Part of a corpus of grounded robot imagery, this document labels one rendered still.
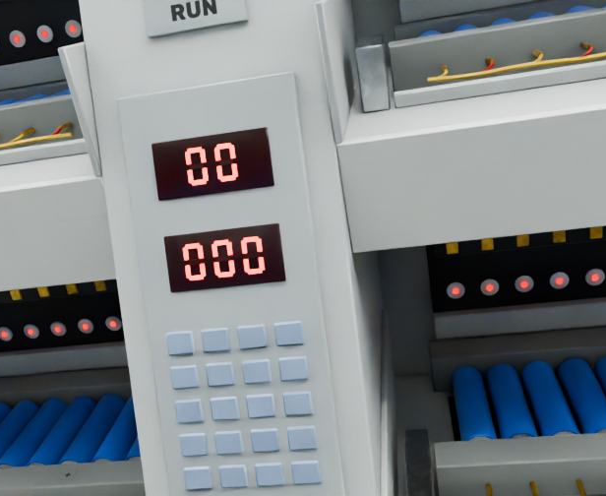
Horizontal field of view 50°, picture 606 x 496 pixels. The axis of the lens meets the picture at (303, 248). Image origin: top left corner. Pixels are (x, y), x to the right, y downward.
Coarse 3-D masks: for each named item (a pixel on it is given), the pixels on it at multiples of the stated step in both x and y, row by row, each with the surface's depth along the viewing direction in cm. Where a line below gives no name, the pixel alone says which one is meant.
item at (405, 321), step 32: (352, 0) 43; (384, 0) 43; (544, 0) 41; (384, 32) 43; (384, 256) 44; (416, 256) 44; (384, 288) 44; (416, 288) 44; (416, 320) 44; (416, 352) 44
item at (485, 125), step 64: (448, 0) 40; (512, 0) 39; (576, 0) 37; (384, 64) 28; (448, 64) 30; (512, 64) 30; (576, 64) 29; (384, 128) 25; (448, 128) 24; (512, 128) 23; (576, 128) 23; (384, 192) 25; (448, 192) 25; (512, 192) 24; (576, 192) 24
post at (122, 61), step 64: (128, 0) 25; (256, 0) 24; (320, 0) 25; (128, 64) 25; (192, 64) 25; (256, 64) 25; (320, 64) 24; (320, 128) 24; (128, 192) 26; (320, 192) 25; (128, 256) 26; (320, 256) 25; (128, 320) 26
